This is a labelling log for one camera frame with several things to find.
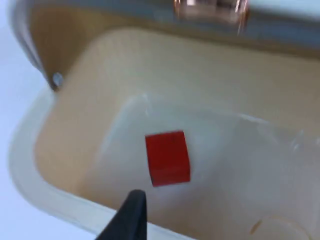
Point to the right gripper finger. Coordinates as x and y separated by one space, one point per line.
130 220

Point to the cream box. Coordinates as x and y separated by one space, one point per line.
160 150

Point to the red cube block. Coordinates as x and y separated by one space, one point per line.
168 158

